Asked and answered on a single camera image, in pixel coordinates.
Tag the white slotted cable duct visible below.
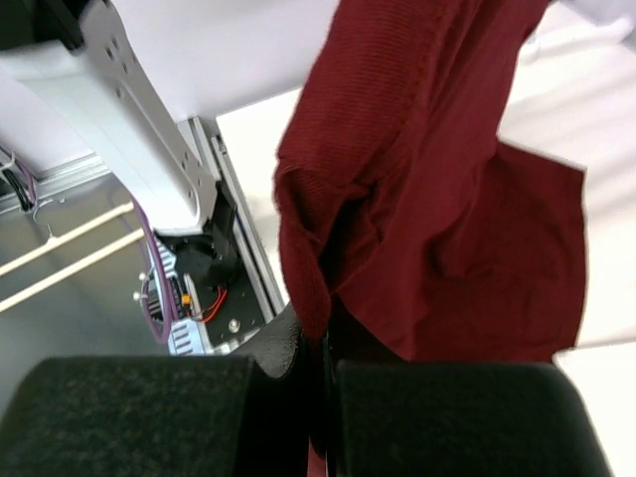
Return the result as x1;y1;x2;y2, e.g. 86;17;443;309
139;238;205;356

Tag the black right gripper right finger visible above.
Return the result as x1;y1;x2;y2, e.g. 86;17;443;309
322;334;610;476

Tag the dark maroon t shirt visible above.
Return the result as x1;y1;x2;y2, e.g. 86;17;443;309
273;0;588;477

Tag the aluminium frame rail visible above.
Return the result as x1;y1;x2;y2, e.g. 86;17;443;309
1;117;284;318

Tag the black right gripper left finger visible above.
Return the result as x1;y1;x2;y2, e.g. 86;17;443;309
1;307;309;476

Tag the beige hanger bottom left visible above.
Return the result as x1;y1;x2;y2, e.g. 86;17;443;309
1;200;144;321

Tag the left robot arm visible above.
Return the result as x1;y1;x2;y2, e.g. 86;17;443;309
1;1;236;239

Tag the silver clothes rack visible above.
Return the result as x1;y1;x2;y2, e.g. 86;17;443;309
518;1;635;65

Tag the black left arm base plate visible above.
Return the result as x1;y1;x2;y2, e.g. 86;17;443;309
157;240;273;357

